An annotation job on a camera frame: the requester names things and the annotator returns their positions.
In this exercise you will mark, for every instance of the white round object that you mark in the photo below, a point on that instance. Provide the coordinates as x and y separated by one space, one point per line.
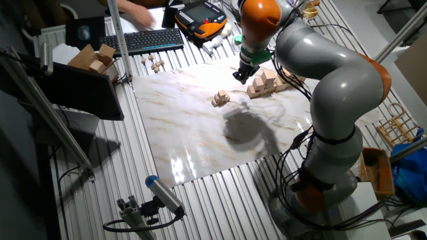
227 30

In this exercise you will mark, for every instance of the person's bare hand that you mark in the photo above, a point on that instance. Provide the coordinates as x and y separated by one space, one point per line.
142 16

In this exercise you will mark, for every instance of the black monitor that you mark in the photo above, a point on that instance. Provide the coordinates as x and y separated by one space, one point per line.
80 90

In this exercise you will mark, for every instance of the gold coloured object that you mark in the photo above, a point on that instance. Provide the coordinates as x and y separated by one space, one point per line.
310 11

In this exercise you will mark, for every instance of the wooden rack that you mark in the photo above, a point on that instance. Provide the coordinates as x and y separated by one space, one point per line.
398 128

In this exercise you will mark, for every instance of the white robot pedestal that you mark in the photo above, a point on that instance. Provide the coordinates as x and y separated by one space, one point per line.
360 213

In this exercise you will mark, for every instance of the blue bag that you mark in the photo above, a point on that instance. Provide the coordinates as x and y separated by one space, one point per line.
412 173

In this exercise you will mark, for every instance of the short aluminium profile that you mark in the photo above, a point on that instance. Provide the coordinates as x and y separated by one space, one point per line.
133 216

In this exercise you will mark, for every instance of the black camera clamp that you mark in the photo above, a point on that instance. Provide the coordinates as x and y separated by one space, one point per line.
150 209

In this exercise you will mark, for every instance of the silver camera blue cap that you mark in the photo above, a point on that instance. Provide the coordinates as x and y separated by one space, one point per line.
165 195

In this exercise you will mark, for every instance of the grey computer mouse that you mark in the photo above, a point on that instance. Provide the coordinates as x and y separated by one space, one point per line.
84 32

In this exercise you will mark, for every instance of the black computer keyboard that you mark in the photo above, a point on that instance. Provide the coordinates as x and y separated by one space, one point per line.
141 41

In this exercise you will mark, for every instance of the aluminium frame beam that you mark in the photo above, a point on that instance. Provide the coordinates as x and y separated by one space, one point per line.
43 110

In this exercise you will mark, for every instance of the orange cardboard box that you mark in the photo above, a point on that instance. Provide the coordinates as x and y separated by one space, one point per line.
377 171

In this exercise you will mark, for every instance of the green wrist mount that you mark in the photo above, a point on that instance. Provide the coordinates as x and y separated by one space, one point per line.
261 56

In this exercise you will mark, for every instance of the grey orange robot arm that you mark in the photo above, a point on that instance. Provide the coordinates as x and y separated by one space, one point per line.
343 86

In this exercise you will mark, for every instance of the person's bare forearm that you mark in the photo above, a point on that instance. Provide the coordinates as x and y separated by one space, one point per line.
121 5

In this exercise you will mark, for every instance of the marble pattern sheet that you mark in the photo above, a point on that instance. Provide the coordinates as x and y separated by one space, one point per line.
187 140

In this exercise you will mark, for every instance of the black mouse pad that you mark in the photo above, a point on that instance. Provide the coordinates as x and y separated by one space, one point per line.
71 36

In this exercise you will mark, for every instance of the aluminium frame post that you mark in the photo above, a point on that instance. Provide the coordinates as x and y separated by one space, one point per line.
117 40
402 33
408 150

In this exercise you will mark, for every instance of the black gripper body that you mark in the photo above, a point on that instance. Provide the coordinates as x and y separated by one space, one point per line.
247 69

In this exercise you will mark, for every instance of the brown cardboard sheet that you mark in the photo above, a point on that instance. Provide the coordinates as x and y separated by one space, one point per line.
413 66

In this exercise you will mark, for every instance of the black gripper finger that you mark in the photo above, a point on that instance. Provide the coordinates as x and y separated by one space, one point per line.
237 77
245 80

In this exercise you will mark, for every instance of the open cardboard box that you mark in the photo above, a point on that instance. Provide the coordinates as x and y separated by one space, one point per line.
95 61

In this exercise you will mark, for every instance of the black phone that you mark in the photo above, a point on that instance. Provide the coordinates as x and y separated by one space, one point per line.
169 17

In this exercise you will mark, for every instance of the orange black teach pendant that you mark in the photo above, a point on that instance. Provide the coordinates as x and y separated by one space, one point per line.
200 20

